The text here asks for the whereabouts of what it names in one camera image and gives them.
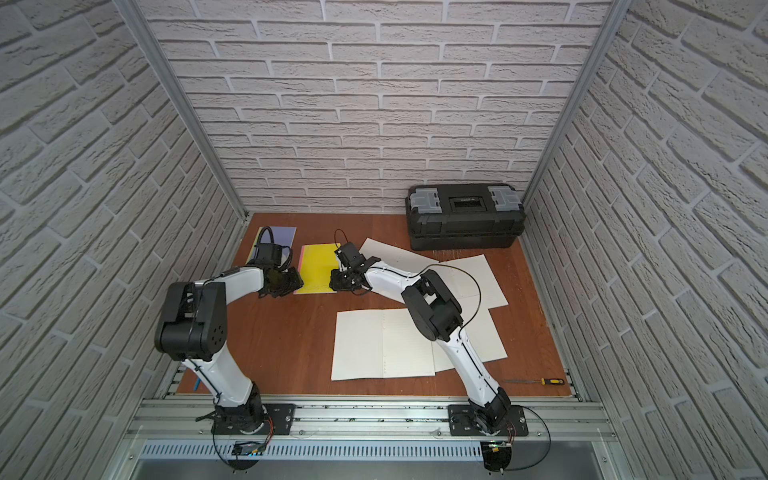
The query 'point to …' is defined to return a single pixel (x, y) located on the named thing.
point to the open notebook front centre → (380, 343)
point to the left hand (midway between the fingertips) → (304, 277)
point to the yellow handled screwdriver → (543, 381)
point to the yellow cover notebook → (316, 263)
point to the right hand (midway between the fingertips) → (335, 284)
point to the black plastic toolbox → (464, 216)
